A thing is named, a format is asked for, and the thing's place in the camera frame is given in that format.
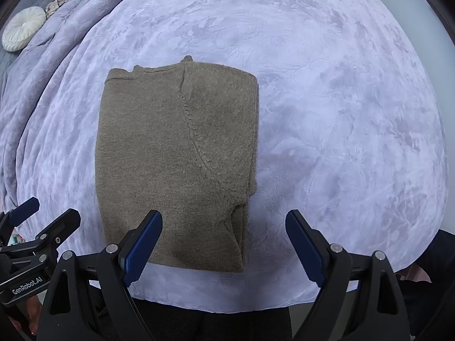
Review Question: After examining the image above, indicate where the olive brown knit sweater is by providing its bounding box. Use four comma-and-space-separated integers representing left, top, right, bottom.
95, 56, 259, 273

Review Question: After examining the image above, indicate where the person's left hand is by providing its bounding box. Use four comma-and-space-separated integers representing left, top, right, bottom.
9, 296, 42, 336

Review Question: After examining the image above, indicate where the lavender embossed bed blanket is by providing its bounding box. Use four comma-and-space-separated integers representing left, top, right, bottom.
1, 0, 449, 313

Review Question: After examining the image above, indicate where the white round pleated cushion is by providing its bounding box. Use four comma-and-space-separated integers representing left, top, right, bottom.
1, 6, 46, 52

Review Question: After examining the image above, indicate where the beige patterned cloth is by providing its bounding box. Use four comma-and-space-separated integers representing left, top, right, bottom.
45, 0, 69, 19

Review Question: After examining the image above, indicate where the grey quilted sofa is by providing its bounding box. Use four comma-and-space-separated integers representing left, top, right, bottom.
0, 0, 54, 77

